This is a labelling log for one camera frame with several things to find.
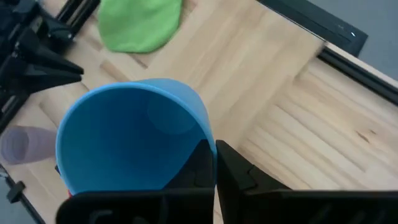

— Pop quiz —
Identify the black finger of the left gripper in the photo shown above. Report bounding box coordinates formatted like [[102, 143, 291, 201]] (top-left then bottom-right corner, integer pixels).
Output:
[[17, 28, 85, 75], [0, 60, 83, 94]]

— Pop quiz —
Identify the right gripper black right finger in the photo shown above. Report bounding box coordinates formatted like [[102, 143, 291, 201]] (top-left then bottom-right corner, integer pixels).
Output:
[[216, 139, 398, 224]]

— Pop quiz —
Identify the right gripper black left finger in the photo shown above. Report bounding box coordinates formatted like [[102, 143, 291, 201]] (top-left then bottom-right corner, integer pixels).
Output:
[[55, 139, 216, 224]]

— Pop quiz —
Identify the purple translucent mug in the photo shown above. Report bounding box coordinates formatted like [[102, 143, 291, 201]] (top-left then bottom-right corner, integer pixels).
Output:
[[0, 125, 58, 166]]

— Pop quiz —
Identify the blue cup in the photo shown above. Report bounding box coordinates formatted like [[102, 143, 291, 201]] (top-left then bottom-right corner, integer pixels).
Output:
[[55, 77, 218, 197]]

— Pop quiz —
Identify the green cloth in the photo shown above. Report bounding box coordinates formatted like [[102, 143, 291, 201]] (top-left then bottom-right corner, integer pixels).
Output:
[[98, 0, 183, 54]]

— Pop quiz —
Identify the black metal frame rail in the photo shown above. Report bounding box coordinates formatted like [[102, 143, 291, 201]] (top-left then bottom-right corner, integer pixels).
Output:
[[257, 0, 369, 57]]

